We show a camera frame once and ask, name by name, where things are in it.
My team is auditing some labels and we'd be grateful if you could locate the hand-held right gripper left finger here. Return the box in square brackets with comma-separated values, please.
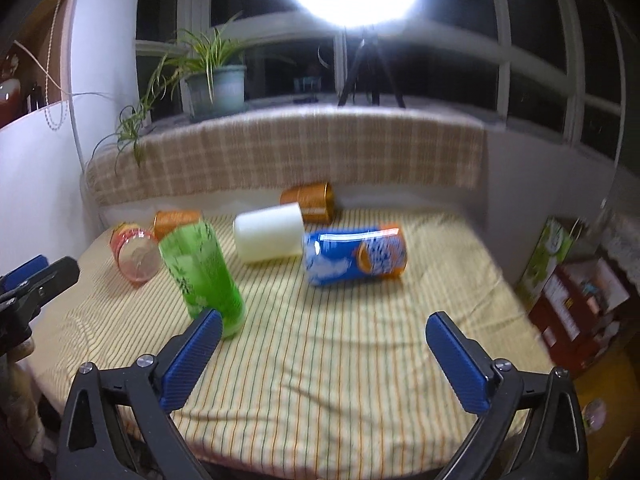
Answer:
[59, 308, 224, 480]

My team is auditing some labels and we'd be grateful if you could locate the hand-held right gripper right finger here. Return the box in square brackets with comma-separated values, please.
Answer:
[425, 311, 590, 480]

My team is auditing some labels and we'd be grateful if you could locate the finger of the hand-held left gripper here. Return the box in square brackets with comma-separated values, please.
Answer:
[0, 254, 49, 293]
[0, 256, 81, 333]

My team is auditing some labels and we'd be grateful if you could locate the green translucent cup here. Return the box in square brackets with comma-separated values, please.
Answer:
[158, 221, 247, 339]

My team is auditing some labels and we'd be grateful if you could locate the pink translucent cup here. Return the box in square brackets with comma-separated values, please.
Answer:
[110, 223, 162, 288]

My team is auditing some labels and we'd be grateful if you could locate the orange cup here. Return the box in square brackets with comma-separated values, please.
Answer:
[153, 210, 204, 241]

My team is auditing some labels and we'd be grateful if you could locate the white cup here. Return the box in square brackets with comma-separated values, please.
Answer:
[233, 202, 306, 264]

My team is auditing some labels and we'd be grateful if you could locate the gold brown cup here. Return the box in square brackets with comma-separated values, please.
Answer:
[280, 182, 335, 224]

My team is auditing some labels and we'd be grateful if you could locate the white board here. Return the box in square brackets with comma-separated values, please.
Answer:
[0, 97, 87, 282]

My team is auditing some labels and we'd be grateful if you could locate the red cardboard box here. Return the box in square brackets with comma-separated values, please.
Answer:
[528, 257, 632, 379]

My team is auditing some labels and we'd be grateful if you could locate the yellow striped table cloth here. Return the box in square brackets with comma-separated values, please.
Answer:
[30, 210, 556, 467]

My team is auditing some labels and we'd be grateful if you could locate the green cardboard box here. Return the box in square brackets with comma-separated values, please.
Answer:
[516, 216, 577, 307]

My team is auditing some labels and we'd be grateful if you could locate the blue orange drink can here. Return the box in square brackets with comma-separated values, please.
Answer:
[303, 226, 407, 288]

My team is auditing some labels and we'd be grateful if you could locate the white lace cloth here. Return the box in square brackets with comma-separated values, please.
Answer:
[599, 214, 640, 302]

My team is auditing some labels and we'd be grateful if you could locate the wooden cabinet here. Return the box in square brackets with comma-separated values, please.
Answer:
[0, 0, 77, 128]

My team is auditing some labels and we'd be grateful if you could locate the beige plaid blanket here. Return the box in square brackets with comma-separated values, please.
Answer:
[82, 110, 487, 207]

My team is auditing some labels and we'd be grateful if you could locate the potted spider plant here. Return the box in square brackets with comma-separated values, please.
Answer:
[92, 12, 262, 177]

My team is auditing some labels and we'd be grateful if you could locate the black tripod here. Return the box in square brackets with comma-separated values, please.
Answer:
[337, 27, 407, 109]

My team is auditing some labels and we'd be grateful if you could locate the bead cord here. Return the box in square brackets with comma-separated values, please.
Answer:
[14, 0, 72, 132]

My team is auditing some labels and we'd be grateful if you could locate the white window frame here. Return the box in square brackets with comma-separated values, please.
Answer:
[135, 0, 640, 162]

